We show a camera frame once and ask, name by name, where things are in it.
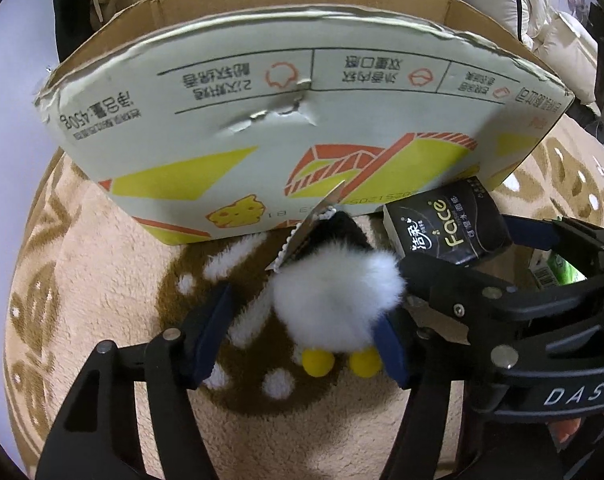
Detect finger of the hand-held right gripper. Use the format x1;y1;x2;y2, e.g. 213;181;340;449
398;254;518;346
502;214;604;286

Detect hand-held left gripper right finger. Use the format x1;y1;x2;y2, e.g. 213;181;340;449
371;307;520;480

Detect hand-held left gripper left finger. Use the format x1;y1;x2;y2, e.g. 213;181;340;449
34;281;235;480

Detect black tissue pack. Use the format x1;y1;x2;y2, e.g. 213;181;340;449
382;178;513;267

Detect black and white plush penguin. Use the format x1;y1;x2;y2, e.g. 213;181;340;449
272;210;407;377

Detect printed cardboard box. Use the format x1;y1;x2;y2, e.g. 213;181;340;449
33;0;575;247

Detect green packet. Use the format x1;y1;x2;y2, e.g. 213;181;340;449
529;252;585;291

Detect silver foil packet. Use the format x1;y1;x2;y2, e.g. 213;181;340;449
264;180;345;273

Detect white recliner chair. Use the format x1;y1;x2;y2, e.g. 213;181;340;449
452;0;600;83

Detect black hanging garment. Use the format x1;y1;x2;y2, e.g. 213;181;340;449
53;0;102;63

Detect beige trousers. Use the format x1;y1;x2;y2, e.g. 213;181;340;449
84;0;155;23

